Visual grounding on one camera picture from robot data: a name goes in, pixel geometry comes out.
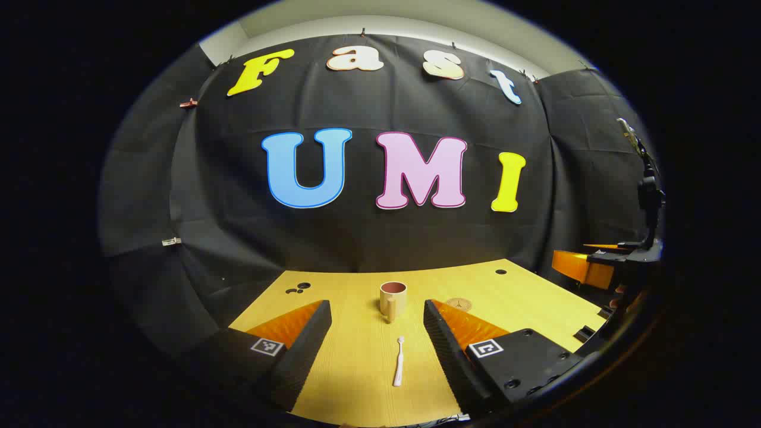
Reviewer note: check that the round brown coaster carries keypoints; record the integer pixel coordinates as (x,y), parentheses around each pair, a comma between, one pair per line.
(459,305)

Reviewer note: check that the black backdrop cloth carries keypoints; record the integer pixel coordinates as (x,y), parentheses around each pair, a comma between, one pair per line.
(357,238)

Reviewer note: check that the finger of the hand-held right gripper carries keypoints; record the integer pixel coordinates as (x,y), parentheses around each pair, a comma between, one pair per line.
(603,246)
(579,268)

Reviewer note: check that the white toothbrush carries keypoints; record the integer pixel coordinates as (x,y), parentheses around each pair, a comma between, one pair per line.
(398,368)

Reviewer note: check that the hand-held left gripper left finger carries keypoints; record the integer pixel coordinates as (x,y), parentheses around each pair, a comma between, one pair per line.
(309,339)

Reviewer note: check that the red clip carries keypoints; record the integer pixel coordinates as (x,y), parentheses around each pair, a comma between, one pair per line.
(188,103)

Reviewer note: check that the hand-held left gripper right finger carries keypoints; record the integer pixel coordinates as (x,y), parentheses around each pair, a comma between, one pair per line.
(443,339)

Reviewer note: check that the wooden desktop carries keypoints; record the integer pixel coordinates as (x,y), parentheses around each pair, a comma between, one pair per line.
(357,297)

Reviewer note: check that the beige cup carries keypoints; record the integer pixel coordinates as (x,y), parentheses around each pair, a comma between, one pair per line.
(397,303)

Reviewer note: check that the white clip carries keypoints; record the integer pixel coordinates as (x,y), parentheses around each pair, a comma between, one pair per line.
(171,241)

